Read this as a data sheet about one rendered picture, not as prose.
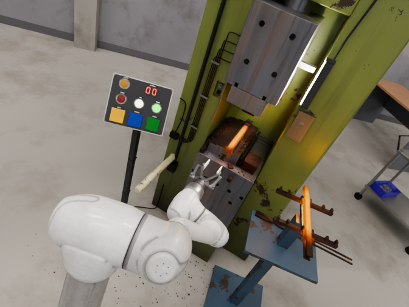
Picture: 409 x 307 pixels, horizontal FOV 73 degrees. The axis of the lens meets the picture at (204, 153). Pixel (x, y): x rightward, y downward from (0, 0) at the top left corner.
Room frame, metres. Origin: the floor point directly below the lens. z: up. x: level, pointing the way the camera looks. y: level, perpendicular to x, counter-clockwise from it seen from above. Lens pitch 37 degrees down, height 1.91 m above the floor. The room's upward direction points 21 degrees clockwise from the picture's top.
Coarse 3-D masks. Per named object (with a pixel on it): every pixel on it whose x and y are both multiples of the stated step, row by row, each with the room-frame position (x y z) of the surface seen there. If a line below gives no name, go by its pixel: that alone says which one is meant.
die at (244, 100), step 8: (232, 88) 1.37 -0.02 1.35; (232, 96) 1.37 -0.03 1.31; (240, 96) 1.36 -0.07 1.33; (248, 96) 1.35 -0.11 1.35; (264, 96) 1.39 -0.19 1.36; (240, 104) 1.36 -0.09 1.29; (248, 104) 1.35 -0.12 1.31; (256, 104) 1.34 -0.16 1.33; (264, 104) 1.33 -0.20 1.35; (256, 112) 1.33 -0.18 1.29
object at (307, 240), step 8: (304, 192) 1.17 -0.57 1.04; (304, 200) 1.11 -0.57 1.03; (304, 208) 1.05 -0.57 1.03; (304, 216) 1.00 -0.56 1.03; (304, 224) 0.95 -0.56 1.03; (304, 232) 0.90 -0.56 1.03; (304, 240) 0.86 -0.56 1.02; (312, 240) 0.86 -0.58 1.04; (304, 248) 0.82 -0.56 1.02; (312, 248) 0.82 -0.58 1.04; (304, 256) 0.78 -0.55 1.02; (312, 256) 0.77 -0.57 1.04
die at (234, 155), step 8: (240, 120) 1.76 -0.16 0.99; (224, 128) 1.59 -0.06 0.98; (232, 128) 1.61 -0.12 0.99; (240, 128) 1.63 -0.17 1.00; (248, 128) 1.67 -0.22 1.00; (256, 128) 1.73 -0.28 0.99; (216, 136) 1.46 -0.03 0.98; (224, 136) 1.47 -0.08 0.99; (232, 136) 1.51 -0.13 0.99; (248, 136) 1.58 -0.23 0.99; (216, 144) 1.37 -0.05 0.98; (224, 144) 1.39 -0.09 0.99; (240, 144) 1.45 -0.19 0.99; (216, 152) 1.36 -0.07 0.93; (232, 152) 1.34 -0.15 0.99; (240, 152) 1.37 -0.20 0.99; (232, 160) 1.34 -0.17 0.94
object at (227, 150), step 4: (244, 128) 1.64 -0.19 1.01; (240, 132) 1.57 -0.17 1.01; (244, 132) 1.60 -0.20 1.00; (236, 136) 1.50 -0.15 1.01; (240, 136) 1.52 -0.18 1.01; (232, 140) 1.44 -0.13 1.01; (236, 140) 1.46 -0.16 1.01; (232, 144) 1.40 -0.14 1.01; (228, 148) 1.33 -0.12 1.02; (232, 148) 1.38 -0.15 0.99; (224, 152) 1.27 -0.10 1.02; (228, 152) 1.33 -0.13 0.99; (224, 156) 1.25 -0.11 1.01
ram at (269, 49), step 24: (264, 0) 1.44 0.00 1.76; (264, 24) 1.37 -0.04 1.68; (288, 24) 1.34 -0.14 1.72; (312, 24) 1.32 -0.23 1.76; (240, 48) 1.38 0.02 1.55; (264, 48) 1.36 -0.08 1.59; (288, 48) 1.33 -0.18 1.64; (240, 72) 1.37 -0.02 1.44; (264, 72) 1.35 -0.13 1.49; (288, 72) 1.32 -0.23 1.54; (312, 72) 1.49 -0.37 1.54
